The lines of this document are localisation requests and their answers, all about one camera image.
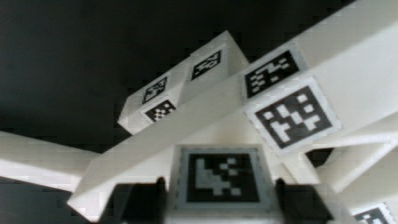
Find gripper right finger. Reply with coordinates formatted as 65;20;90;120
275;179;333;224

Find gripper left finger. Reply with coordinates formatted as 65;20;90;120
102;178;166;224

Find white tagged cube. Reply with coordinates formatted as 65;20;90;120
165;144;284;224

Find white chair seat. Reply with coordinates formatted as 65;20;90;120
67;76;339;222

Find white chair back frame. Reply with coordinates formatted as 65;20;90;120
234;0;398;224

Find white chair leg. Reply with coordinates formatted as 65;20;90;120
118;31;248;134

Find white U-shaped obstacle frame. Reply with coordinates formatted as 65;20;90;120
0;131;99;192

